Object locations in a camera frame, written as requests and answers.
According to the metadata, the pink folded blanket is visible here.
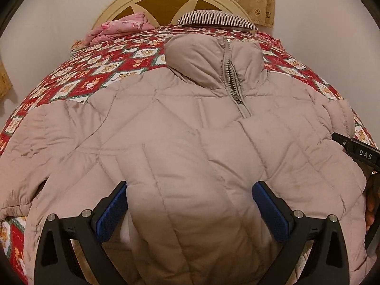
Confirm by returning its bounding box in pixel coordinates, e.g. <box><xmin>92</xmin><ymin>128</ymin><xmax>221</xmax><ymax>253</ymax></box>
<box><xmin>82</xmin><ymin>13</ymin><xmax>155</xmax><ymax>46</ymax></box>

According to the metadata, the person's right hand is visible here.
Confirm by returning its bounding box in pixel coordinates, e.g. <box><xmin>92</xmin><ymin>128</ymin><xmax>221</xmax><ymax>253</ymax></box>
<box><xmin>365</xmin><ymin>173</ymin><xmax>379</xmax><ymax>231</ymax></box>

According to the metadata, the beige quilted puffer jacket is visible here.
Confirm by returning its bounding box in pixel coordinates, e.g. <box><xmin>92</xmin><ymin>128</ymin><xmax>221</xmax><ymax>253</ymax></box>
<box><xmin>0</xmin><ymin>33</ymin><xmax>376</xmax><ymax>285</ymax></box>

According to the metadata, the side window beige curtain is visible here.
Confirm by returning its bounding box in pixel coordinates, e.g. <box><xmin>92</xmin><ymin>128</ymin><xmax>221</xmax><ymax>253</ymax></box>
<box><xmin>0</xmin><ymin>61</ymin><xmax>12</xmax><ymax>100</ymax></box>

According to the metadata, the striped pillow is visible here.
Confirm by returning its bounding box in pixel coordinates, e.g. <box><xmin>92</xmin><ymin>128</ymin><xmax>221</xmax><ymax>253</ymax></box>
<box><xmin>178</xmin><ymin>10</ymin><xmax>257</xmax><ymax>31</ymax></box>

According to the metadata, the cream arched headboard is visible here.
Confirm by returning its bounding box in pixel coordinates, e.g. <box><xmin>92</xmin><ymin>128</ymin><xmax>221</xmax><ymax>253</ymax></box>
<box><xmin>93</xmin><ymin>0</ymin><xmax>249</xmax><ymax>27</ymax></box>

